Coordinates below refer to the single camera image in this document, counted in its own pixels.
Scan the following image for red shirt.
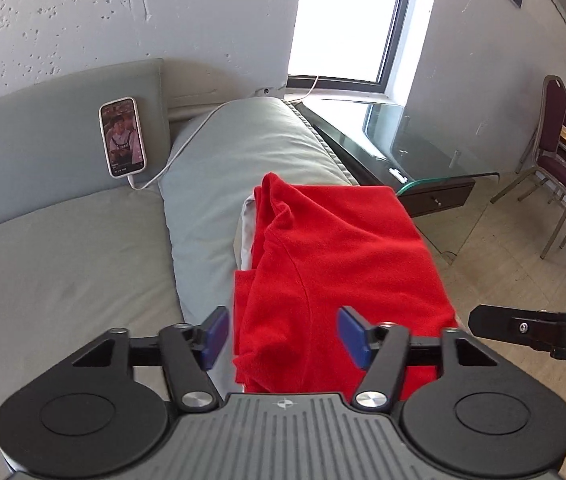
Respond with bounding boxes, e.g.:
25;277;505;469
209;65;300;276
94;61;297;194
233;174;456;398

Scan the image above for grey sofa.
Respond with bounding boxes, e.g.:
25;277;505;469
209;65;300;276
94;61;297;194
0;57;364;480

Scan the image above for glass side table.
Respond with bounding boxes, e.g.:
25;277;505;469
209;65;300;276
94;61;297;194
295;96;500;263

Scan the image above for white smartphone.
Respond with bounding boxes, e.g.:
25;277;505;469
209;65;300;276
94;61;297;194
98;96;147;179

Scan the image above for window with dark frame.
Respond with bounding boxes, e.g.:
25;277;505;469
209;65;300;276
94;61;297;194
287;0;409;92

